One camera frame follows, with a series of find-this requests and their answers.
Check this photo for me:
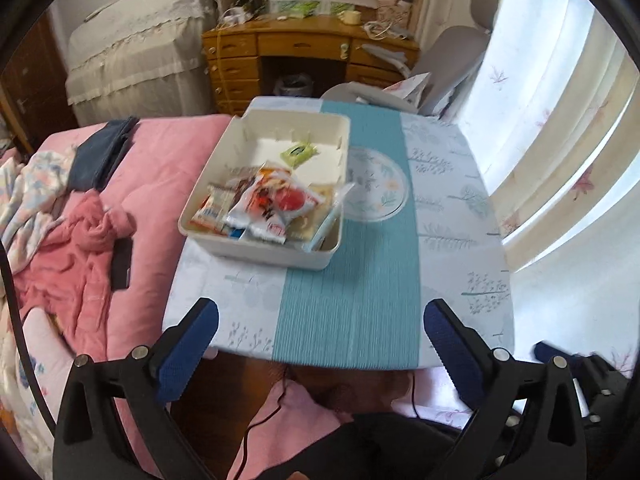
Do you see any pink bed blanket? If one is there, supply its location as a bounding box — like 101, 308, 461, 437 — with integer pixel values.
15, 114, 236, 480

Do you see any white plastic bag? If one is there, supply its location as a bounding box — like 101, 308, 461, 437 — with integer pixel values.
382, 72, 431, 106

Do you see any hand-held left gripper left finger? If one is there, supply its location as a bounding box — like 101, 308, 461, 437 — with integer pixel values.
52, 297, 220, 480

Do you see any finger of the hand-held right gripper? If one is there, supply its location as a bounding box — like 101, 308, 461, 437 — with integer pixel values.
532, 340, 608, 396

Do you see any pale floral pillow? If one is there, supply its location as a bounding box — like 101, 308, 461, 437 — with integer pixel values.
0, 305, 68, 461

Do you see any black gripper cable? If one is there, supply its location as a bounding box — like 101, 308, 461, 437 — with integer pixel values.
0, 245, 56, 431

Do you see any wooden desk with drawers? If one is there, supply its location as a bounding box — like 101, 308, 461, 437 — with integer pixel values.
201, 15, 421, 116

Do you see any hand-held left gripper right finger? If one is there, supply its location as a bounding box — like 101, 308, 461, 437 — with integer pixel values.
423, 298, 588, 480

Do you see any pink fleece garment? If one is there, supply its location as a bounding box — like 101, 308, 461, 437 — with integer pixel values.
15, 192, 138, 333

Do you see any trash bin with bag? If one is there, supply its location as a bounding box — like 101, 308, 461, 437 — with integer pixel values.
274, 74, 315, 98

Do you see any lace cloth covered piano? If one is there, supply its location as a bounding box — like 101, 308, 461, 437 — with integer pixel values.
66, 0, 221, 121

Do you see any dark blue folded cloth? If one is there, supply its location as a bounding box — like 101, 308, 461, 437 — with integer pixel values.
67, 116, 141, 192

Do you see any apple print snack packet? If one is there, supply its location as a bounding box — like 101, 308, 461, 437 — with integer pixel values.
227, 162, 326, 226

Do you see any black phone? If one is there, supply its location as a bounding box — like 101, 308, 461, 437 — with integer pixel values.
109, 236, 135, 291

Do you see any green tissue pack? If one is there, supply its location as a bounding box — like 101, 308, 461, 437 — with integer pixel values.
272, 0, 321, 17

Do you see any large blue-edged cake packet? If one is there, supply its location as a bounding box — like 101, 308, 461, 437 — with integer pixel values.
295, 180, 357, 253

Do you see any white plastic storage bin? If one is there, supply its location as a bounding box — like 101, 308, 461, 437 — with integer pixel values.
177, 110, 352, 272

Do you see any floral print blanket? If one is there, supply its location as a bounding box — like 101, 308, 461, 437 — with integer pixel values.
0, 147, 76, 273

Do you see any grey office chair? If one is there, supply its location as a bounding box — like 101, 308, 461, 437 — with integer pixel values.
320, 0, 501, 118

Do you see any brown wooden door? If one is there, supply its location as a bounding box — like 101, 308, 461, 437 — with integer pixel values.
0, 12, 76, 153

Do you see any pink seat cushion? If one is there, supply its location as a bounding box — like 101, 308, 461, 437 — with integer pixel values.
227, 379, 353, 480

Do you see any green snack packet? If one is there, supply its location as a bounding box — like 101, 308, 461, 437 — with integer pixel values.
279, 142, 319, 167

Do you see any white floral curtain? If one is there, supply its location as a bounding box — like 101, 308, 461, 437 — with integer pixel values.
440, 0, 640, 386

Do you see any thin black cable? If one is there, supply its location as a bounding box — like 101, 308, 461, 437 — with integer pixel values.
235, 365, 293, 480

